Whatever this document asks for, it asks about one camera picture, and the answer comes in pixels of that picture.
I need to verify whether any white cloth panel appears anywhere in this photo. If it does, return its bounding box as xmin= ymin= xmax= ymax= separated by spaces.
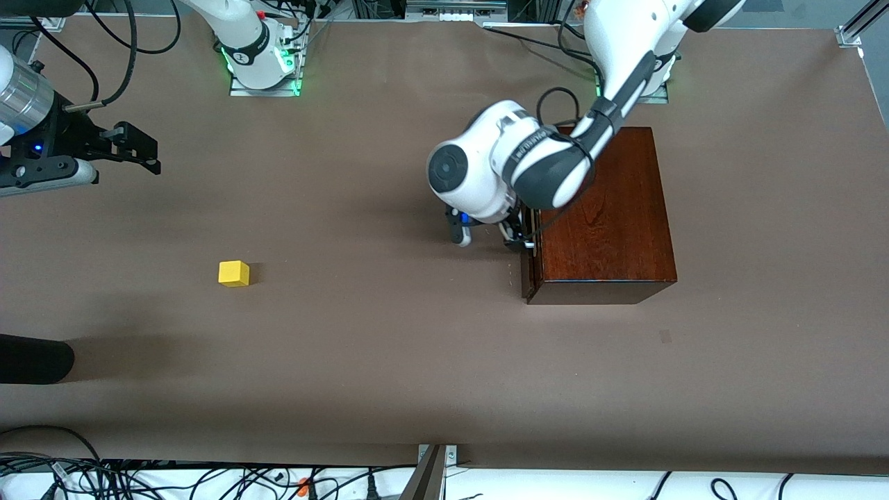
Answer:
xmin=521 ymin=229 xmax=540 ymax=299

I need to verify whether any yellow block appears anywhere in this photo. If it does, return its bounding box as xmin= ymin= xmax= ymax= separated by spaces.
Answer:
xmin=218 ymin=260 xmax=250 ymax=288

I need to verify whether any dark brown wooden cabinet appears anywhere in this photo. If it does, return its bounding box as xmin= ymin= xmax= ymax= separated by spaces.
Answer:
xmin=526 ymin=126 xmax=678 ymax=305

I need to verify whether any black padded cylinder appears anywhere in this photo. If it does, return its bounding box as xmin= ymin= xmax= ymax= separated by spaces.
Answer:
xmin=0 ymin=333 xmax=76 ymax=385

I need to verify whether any grey power strip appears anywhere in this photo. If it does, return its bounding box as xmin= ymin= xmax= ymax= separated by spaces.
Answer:
xmin=406 ymin=0 xmax=508 ymax=22

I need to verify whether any dark grey beam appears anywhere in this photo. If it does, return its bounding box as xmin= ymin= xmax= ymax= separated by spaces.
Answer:
xmin=401 ymin=446 xmax=447 ymax=500

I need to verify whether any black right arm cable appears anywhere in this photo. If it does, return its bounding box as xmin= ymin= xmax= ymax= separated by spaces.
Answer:
xmin=28 ymin=0 xmax=183 ymax=112

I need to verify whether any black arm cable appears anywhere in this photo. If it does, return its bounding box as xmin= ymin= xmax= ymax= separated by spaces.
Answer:
xmin=535 ymin=86 xmax=606 ymax=209
xmin=28 ymin=0 xmax=183 ymax=112

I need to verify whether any aluminium frame profile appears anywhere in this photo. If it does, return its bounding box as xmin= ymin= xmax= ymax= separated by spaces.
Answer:
xmin=0 ymin=15 xmax=67 ymax=32
xmin=836 ymin=0 xmax=889 ymax=48

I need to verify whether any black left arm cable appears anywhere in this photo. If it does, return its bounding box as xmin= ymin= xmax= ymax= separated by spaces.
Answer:
xmin=535 ymin=86 xmax=606 ymax=209

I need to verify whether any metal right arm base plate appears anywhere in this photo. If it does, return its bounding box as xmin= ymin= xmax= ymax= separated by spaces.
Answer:
xmin=229 ymin=21 xmax=304 ymax=98

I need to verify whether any black cable across table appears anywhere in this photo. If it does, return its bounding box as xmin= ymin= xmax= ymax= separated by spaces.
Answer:
xmin=483 ymin=25 xmax=601 ymax=70

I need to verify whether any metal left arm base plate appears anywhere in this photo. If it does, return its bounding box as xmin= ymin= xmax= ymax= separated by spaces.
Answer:
xmin=594 ymin=69 xmax=670 ymax=105

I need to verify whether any black base cable bundle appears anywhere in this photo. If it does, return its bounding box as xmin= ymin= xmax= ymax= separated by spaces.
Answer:
xmin=274 ymin=0 xmax=331 ymax=55

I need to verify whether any silver metal bracket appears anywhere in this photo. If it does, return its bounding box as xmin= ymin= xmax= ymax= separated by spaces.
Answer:
xmin=418 ymin=444 xmax=459 ymax=467

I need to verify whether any long black cable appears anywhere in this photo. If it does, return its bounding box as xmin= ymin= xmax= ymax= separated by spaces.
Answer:
xmin=104 ymin=462 xmax=419 ymax=497

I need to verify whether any black looped cable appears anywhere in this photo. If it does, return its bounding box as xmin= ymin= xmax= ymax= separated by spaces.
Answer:
xmin=0 ymin=425 xmax=105 ymax=500

